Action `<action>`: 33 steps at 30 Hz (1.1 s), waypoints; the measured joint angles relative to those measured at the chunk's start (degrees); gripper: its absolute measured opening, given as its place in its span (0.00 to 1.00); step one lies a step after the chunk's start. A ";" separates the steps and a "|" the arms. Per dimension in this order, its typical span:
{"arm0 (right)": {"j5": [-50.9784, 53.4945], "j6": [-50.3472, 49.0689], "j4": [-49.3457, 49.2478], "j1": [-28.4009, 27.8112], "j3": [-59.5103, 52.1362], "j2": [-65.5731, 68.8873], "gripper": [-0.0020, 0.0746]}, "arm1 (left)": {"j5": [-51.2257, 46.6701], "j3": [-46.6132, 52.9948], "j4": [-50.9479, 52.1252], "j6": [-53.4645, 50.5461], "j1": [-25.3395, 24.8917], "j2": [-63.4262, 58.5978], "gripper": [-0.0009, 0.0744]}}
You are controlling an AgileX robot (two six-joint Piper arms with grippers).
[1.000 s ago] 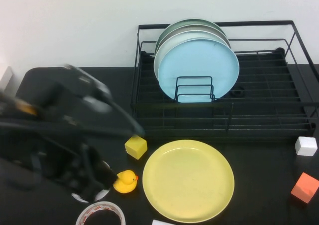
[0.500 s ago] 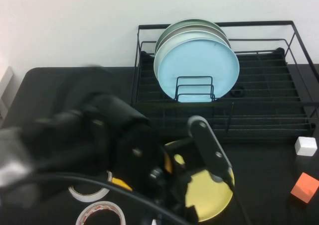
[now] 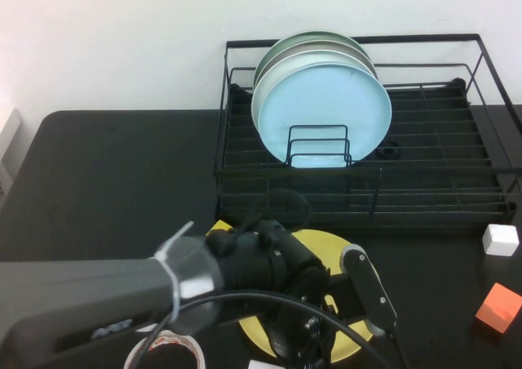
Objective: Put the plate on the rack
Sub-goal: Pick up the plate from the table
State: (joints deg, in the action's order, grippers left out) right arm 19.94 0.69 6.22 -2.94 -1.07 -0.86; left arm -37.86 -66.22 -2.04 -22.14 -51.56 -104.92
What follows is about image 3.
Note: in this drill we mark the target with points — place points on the white tape roll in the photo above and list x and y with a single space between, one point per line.
195 344

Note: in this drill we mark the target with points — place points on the light blue plate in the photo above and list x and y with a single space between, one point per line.
326 99

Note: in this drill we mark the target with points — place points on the black round drain plug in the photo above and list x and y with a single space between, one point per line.
389 150

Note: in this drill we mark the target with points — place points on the yellow foam cube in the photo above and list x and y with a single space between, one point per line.
218 227

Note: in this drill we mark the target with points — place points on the black wrist camera silver ends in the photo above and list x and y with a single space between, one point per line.
369 287

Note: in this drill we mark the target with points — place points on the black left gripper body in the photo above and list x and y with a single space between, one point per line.
293 328

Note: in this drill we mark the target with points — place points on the white power adapter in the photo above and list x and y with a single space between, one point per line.
261 365

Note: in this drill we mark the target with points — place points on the orange foam cube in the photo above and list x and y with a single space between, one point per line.
499 305

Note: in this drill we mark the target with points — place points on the dark green plate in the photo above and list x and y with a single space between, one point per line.
310 36

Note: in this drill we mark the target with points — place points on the yellow plate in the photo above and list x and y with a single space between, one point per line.
322 242

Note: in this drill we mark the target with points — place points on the pale mint plate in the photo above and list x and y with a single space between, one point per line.
263 95

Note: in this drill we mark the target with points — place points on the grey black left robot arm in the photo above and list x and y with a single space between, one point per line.
81 287

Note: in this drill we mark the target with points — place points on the white zip tie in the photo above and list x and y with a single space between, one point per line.
173 263

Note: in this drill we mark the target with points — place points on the white foam cube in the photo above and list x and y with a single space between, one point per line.
501 240

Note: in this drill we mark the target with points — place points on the grey beige plate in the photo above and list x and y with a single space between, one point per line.
302 47

